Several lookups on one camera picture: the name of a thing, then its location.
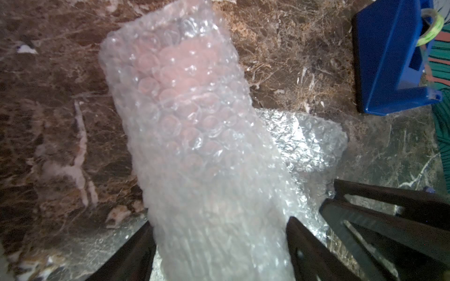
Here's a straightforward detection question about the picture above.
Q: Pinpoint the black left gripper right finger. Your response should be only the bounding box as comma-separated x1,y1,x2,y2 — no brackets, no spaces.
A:
286,217,360,281

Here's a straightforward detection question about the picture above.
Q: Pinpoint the blue tape dispenser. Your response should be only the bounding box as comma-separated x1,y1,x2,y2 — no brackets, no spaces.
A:
352,0,443,116

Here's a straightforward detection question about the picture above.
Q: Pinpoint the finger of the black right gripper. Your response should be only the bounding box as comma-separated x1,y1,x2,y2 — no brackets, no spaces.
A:
334,179,450,231
320,199,450,281

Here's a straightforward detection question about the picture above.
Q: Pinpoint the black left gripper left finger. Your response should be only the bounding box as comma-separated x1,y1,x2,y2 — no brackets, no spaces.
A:
88,222,157,281

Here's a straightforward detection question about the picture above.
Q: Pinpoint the bubble wrap sheet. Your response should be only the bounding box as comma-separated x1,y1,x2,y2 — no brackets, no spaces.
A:
99,1,348,281

